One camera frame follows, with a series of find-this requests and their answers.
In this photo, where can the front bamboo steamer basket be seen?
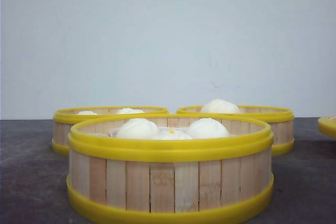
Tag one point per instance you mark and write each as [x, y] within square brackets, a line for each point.
[214, 180]

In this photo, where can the right white steamed bun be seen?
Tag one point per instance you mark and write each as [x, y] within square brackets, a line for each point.
[207, 128]

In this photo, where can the yellow woven steamer lid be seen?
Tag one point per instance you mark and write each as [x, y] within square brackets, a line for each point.
[327, 125]

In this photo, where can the front bun with yellow dot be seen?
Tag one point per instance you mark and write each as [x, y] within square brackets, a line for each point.
[171, 134]

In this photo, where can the white bun in right basket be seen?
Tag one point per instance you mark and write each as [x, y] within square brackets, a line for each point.
[220, 106]

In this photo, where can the white steamed bun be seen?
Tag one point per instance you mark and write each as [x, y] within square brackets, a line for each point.
[207, 128]
[138, 129]

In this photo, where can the right bun in left basket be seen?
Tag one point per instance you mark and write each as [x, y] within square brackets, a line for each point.
[129, 111]

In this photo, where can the left white steamed bun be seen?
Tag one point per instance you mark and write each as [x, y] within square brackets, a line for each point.
[138, 129]

